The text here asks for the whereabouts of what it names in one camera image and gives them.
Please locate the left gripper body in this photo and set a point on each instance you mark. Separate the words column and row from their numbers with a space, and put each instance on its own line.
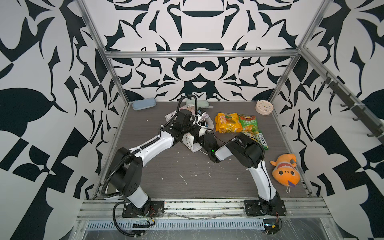
column 191, row 128

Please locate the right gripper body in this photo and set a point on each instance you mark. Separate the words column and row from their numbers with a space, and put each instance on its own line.
column 202, row 143

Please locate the cartoon animal paper bag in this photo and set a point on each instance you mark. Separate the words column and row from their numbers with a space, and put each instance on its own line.
column 176, row 118

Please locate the yellow snack packet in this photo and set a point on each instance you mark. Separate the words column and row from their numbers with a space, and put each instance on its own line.
column 228, row 123

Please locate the green snack packet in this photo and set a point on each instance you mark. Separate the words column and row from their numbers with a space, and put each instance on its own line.
column 249, row 123

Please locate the green yellow candy packet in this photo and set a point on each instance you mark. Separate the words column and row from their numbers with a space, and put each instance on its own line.
column 259, row 137

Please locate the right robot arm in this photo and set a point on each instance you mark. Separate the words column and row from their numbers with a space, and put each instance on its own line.
column 250, row 154

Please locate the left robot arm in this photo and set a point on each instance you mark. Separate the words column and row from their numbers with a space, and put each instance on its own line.
column 123, row 178

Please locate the round beige clock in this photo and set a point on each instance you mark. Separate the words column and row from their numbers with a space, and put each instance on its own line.
column 264, row 107

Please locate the orange fish toy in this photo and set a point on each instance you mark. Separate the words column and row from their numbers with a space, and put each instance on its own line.
column 285, row 171

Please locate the small circuit board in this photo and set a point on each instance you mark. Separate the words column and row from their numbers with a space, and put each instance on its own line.
column 272, row 226

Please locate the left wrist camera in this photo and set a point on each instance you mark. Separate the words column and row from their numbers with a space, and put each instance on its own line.
column 200, row 115

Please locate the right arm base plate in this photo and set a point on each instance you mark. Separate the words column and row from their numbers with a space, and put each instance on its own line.
column 255, row 208

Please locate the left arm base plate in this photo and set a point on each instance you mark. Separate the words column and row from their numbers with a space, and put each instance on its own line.
column 150, row 209

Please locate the white cable duct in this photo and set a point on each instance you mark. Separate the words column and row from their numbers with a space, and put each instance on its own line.
column 201, row 224

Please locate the black hook rail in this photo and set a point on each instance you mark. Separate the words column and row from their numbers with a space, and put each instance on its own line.
column 352, row 103

